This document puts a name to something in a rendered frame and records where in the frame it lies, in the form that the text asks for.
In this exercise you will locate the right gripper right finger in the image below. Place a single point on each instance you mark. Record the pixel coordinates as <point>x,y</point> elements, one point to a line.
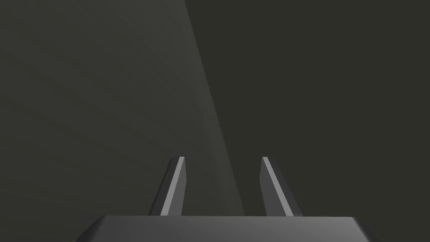
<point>275,191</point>

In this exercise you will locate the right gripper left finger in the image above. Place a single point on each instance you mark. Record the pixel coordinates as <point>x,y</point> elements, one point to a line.
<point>173,191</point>

